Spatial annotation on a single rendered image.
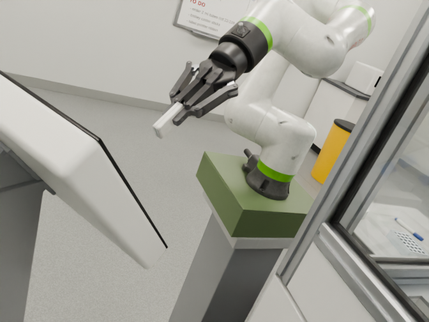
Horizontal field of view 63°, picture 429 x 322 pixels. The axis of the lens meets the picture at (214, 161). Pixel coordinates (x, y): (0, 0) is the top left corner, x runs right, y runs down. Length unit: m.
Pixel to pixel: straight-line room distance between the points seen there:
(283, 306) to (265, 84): 0.67
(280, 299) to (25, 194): 0.46
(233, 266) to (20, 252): 0.71
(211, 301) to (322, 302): 0.73
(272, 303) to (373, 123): 0.37
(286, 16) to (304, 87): 4.09
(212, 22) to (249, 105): 2.97
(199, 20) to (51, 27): 1.44
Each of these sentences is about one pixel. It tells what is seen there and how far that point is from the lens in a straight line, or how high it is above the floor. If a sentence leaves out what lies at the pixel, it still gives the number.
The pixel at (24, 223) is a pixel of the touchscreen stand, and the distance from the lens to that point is 0.62.
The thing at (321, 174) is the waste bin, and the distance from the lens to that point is 3.87.
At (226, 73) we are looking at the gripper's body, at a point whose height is 1.22.
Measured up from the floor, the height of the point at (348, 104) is 0.75.
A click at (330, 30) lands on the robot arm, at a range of 0.80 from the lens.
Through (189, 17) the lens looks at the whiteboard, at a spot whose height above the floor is 1.07.
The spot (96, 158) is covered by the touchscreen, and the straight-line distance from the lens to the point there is 0.34.
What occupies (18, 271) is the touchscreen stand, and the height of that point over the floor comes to 0.85.
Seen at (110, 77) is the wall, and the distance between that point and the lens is 3.91.
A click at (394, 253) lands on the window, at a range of 0.53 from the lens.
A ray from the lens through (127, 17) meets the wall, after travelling 3.79.
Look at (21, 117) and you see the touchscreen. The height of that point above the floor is 1.18.
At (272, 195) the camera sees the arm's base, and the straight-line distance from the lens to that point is 1.10.
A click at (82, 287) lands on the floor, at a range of 1.81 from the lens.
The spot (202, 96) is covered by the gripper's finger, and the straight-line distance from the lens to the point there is 0.67.
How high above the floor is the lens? 1.34
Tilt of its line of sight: 24 degrees down
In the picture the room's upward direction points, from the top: 21 degrees clockwise
